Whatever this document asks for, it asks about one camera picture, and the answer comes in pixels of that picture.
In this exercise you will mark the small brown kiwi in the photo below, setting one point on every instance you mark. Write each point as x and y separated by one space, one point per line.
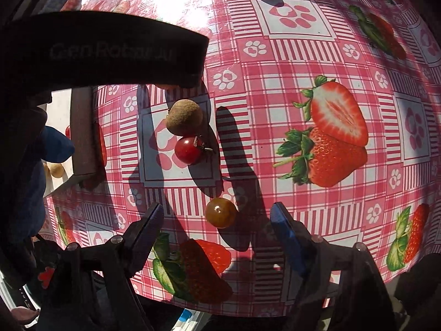
184 117

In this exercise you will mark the yellow cherry tomato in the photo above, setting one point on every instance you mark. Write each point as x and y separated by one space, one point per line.
57 170

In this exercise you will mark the yellow-orange cherry tomato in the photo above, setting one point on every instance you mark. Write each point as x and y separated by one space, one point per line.
220 212

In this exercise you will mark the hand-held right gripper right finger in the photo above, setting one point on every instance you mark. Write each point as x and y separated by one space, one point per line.
286 239

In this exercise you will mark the red cherry tomato with stem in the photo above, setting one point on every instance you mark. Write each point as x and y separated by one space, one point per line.
187 150

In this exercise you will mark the red checked strawberry tablecloth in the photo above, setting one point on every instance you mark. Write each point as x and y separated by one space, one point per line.
296 58

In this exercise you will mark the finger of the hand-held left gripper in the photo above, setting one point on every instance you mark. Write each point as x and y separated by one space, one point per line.
55 144

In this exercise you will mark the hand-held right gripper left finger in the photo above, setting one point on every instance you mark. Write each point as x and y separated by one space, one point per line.
151 229

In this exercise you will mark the cardboard box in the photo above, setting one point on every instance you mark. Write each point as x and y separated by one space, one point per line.
82 134

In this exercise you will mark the blue and white object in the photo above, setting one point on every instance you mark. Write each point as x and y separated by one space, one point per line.
185 319

